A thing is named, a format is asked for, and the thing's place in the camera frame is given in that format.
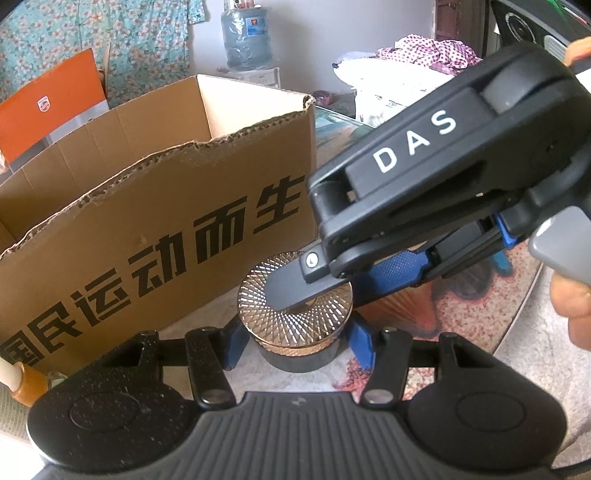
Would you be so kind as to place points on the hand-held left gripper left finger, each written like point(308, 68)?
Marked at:
point(233, 345)

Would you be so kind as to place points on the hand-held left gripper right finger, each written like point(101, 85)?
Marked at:
point(360, 345)

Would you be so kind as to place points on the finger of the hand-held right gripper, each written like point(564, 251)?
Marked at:
point(392, 272)
point(291, 288)

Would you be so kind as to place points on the black jar with gold lid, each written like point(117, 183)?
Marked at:
point(286, 333)

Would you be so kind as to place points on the brown cardboard box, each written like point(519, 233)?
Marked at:
point(138, 194)

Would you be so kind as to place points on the person's right hand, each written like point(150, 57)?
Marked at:
point(575, 309)

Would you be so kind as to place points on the purple polka dot cloth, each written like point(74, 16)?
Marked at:
point(429, 50)

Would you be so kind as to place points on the white plastic bag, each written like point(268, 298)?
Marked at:
point(383, 92)

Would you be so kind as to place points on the small pink object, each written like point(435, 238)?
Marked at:
point(321, 98)

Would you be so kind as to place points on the green dropper bottle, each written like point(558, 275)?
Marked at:
point(27, 385)

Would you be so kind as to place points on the white water dispenser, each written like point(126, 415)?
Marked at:
point(258, 78)

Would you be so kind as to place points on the blue water jug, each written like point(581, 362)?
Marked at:
point(247, 39)

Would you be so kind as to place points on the orange and white product box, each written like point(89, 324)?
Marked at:
point(51, 106)

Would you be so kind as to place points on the floral patterned cloth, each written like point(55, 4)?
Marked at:
point(115, 32)

